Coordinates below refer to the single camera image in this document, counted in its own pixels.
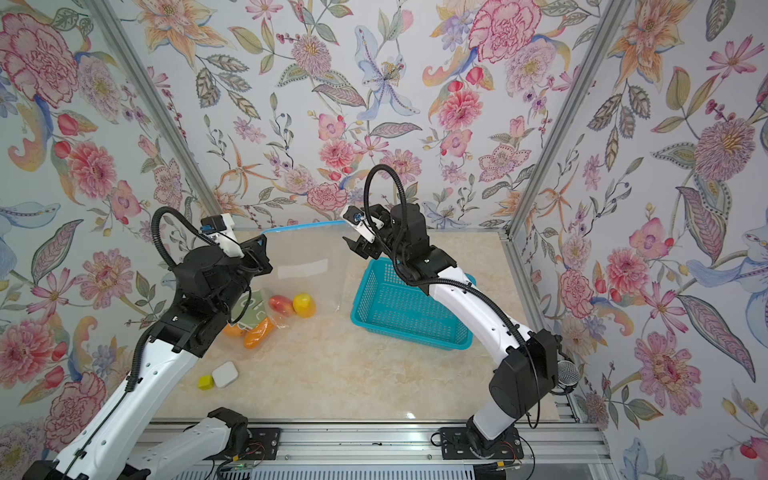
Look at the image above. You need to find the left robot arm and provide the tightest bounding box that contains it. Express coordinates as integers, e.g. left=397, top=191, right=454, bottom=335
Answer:
left=23, top=233, right=272, bottom=479

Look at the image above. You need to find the corner aluminium post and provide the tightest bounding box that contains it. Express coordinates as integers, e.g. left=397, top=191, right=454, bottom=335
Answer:
left=85, top=1, right=223, bottom=217
left=507, top=0, right=631, bottom=241

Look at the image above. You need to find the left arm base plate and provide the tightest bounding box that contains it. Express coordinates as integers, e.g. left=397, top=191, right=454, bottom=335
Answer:
left=205, top=427, right=282, bottom=462

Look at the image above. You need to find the teal plastic basket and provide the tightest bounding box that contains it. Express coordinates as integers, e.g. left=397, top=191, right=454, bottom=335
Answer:
left=350, top=259, right=473, bottom=350

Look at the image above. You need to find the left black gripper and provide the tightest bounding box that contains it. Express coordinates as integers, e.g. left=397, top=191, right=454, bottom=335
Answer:
left=210, top=233, right=273, bottom=317

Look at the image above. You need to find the aluminium front rail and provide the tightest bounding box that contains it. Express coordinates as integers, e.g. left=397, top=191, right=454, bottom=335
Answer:
left=95, top=422, right=619, bottom=480

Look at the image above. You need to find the white square box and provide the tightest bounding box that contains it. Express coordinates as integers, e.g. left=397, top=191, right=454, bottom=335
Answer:
left=211, top=361, right=239, bottom=388

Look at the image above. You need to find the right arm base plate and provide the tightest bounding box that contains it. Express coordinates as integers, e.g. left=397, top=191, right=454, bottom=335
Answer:
left=430, top=426, right=525, bottom=462

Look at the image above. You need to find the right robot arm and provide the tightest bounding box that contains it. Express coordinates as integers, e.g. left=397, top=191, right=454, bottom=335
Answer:
left=342, top=204, right=560, bottom=457

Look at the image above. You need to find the red yellow mango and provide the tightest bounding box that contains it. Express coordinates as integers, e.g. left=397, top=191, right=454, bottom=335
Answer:
left=268, top=295, right=296, bottom=317

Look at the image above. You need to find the green printed zip-top bag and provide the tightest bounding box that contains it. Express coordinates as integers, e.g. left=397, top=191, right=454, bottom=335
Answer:
left=234, top=288, right=287, bottom=344

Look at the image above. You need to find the large orange mango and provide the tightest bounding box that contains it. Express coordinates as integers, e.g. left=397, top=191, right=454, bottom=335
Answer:
left=222, top=318, right=278, bottom=350

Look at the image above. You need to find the clear blue-zipper bag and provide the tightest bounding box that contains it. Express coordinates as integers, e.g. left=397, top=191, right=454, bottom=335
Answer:
left=252, top=221, right=355, bottom=315

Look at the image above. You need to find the left corner aluminium post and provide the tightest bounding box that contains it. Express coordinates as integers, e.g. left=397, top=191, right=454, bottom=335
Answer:
left=85, top=1, right=223, bottom=217

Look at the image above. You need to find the right corner aluminium post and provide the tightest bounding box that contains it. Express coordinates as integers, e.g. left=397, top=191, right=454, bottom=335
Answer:
left=507, top=0, right=631, bottom=241

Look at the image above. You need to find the black microphone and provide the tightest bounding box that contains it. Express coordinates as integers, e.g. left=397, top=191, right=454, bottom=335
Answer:
left=552, top=359, right=581, bottom=396

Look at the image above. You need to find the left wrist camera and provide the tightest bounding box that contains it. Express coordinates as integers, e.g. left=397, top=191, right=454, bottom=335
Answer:
left=200, top=213, right=244, bottom=258

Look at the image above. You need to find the yellow green cube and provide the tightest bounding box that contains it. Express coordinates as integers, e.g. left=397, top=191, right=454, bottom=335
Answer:
left=197, top=375, right=216, bottom=391

